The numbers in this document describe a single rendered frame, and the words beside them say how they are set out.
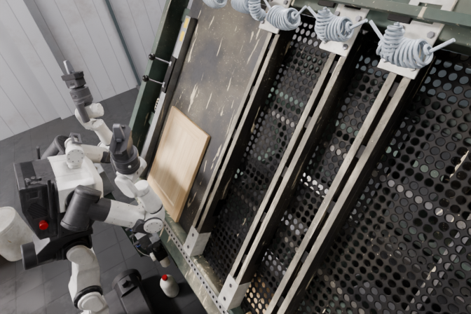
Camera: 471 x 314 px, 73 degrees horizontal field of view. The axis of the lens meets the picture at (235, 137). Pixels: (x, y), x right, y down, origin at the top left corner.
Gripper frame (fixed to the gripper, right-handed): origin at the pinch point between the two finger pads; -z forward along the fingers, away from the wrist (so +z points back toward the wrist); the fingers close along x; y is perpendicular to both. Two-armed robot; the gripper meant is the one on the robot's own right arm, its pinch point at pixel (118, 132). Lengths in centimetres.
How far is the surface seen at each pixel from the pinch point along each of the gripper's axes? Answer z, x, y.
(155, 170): 73, 36, 0
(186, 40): 16, 80, 17
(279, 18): -30, 19, 49
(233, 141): 18.0, 11.5, 38.7
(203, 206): 45, -2, 27
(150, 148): 69, 49, -4
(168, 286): 151, -3, 4
